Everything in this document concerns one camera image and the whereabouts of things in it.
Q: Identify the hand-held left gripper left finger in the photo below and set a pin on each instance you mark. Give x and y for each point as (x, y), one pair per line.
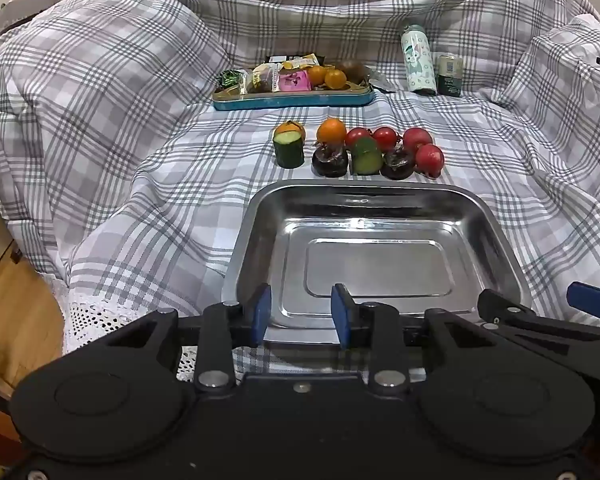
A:
(259, 315)

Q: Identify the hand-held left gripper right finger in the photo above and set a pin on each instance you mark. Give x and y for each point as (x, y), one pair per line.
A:
(341, 315)

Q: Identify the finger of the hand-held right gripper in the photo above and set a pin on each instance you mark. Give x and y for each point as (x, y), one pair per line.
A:
(530, 322)
(595, 301)

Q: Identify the stainless steel tray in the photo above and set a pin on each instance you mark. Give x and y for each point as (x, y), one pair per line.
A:
(380, 230)

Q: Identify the cucumber piece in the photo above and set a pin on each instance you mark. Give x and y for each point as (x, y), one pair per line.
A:
(289, 152)
(367, 157)

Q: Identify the red radish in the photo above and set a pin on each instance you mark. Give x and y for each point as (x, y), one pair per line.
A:
(418, 139)
(430, 160)

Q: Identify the red cherry tomato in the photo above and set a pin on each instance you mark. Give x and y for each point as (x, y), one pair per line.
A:
(356, 136)
(386, 137)

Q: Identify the smooth orange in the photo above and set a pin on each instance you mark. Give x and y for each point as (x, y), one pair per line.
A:
(331, 131)

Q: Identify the orange with green stem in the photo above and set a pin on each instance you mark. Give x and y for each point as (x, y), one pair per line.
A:
(297, 127)

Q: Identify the white lace cloth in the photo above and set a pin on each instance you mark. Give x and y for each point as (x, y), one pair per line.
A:
(95, 317)

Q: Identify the blue tin tray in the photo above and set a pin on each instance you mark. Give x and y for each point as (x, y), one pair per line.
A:
(290, 101)

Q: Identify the grey plaid blanket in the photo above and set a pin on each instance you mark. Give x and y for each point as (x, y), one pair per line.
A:
(130, 135)

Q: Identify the silver foil packet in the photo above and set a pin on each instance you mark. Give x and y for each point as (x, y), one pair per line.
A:
(381, 82)

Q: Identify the clear brown snack packet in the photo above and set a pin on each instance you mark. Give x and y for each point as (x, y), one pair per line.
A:
(262, 79)

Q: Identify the small orange kumquat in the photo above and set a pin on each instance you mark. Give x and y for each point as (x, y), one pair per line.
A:
(335, 79)
(316, 75)

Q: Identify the pink snack packet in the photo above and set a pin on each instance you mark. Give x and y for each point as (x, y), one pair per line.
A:
(295, 81)

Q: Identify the green candy wrapper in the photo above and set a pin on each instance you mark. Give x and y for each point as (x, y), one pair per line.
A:
(230, 80)

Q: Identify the brown kiwi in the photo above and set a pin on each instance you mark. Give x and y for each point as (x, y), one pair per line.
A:
(352, 70)

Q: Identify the yellow snack packet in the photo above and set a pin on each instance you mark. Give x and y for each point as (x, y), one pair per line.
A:
(297, 64)

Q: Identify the black snack packet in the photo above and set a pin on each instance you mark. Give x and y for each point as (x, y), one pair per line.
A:
(275, 58)

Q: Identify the green drink can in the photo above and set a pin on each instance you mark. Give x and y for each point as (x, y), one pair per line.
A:
(450, 77)

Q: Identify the cartoon print water bottle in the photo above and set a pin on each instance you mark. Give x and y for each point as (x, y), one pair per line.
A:
(420, 60)

